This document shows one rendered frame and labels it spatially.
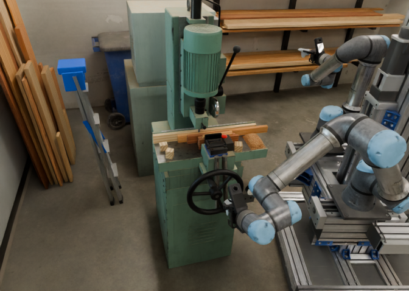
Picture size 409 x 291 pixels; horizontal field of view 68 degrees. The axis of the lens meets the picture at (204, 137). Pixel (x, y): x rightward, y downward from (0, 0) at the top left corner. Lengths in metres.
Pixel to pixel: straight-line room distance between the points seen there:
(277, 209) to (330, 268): 1.12
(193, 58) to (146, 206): 1.49
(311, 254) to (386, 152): 1.20
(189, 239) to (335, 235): 0.85
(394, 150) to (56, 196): 2.44
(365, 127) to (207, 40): 0.72
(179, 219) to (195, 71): 0.87
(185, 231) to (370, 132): 1.24
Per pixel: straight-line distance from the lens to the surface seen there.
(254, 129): 1.78
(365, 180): 1.52
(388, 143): 1.09
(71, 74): 2.04
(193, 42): 1.39
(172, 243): 2.00
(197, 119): 1.57
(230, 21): 3.46
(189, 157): 1.56
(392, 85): 1.62
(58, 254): 2.44
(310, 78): 2.02
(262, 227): 1.01
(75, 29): 3.73
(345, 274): 2.13
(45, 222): 2.66
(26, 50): 2.80
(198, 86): 1.46
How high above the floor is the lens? 1.85
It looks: 34 degrees down
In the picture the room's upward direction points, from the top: 3 degrees clockwise
